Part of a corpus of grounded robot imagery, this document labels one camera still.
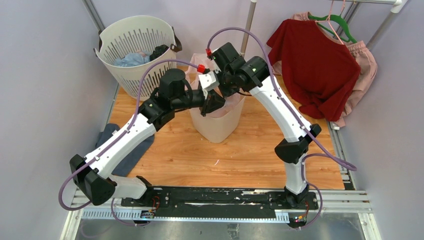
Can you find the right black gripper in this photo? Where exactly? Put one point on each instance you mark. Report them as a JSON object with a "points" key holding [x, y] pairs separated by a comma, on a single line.
{"points": [[227, 92]]}

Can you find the aluminium frame rail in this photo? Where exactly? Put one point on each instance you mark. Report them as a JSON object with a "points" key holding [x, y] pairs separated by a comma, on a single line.
{"points": [[352, 206]]}

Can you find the grey-blue cloth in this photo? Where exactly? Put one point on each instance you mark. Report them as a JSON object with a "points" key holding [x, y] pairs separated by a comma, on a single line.
{"points": [[130, 161]]}

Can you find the corner aluminium profile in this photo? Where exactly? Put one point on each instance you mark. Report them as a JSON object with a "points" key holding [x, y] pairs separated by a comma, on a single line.
{"points": [[95, 16]]}

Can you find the white slotted laundry basket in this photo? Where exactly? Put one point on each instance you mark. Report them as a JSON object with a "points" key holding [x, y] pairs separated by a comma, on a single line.
{"points": [[138, 33]]}

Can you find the pink garment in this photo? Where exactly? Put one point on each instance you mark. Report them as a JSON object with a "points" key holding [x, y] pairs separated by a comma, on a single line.
{"points": [[368, 70]]}

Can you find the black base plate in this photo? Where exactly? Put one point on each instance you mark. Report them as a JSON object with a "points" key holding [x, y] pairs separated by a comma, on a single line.
{"points": [[220, 203]]}

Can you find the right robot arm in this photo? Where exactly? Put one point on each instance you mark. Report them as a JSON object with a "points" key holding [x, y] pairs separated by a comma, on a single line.
{"points": [[236, 75]]}

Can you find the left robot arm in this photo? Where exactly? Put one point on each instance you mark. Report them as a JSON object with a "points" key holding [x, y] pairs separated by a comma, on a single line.
{"points": [[93, 172]]}

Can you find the right rack pole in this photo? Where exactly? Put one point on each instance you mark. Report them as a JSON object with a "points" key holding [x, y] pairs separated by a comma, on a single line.
{"points": [[396, 7]]}

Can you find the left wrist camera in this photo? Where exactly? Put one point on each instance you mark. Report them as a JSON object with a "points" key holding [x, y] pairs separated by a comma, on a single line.
{"points": [[207, 80]]}

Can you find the blue plastic bag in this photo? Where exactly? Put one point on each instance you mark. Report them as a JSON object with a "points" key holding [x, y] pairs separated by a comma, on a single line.
{"points": [[132, 59]]}

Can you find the red t-shirt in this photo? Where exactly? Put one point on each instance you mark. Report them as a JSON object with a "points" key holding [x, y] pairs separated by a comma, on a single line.
{"points": [[318, 72]]}

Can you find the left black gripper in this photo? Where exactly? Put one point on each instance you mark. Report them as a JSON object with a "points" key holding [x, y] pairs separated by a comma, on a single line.
{"points": [[212, 101]]}

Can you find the beige plastic trash bin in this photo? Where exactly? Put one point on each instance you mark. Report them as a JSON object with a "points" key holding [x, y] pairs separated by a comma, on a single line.
{"points": [[218, 125]]}

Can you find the clothes rack pole with foot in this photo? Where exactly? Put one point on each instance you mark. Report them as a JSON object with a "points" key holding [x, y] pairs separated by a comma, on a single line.
{"points": [[248, 24]]}

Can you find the black plastic bag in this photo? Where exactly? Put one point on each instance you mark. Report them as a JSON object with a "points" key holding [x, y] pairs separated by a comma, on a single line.
{"points": [[158, 52]]}

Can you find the pink clothes hanger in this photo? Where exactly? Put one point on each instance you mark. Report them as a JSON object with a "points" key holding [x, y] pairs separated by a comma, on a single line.
{"points": [[332, 18]]}

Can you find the green clothes hanger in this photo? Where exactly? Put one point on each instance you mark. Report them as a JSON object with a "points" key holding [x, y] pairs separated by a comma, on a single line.
{"points": [[349, 38]]}

